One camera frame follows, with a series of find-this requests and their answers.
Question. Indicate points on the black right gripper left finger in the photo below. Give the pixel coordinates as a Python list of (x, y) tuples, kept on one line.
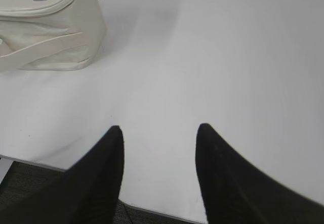
[(86, 193)]

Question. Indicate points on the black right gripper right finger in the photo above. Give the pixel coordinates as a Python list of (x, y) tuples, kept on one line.
[(235, 191)]

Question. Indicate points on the cream canvas zipper bag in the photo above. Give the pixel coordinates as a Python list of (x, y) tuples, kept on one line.
[(56, 35)]

